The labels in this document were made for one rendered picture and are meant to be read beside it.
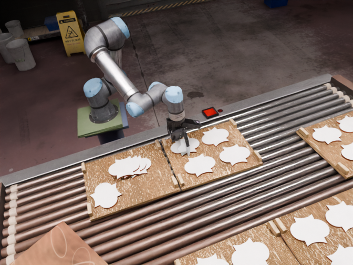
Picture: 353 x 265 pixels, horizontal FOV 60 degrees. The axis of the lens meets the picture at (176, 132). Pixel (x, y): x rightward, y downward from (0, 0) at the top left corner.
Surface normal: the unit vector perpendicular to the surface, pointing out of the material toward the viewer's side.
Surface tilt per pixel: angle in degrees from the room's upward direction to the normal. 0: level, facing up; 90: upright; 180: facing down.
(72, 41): 77
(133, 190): 0
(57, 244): 0
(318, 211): 0
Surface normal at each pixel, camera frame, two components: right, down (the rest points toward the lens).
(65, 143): -0.10, -0.75
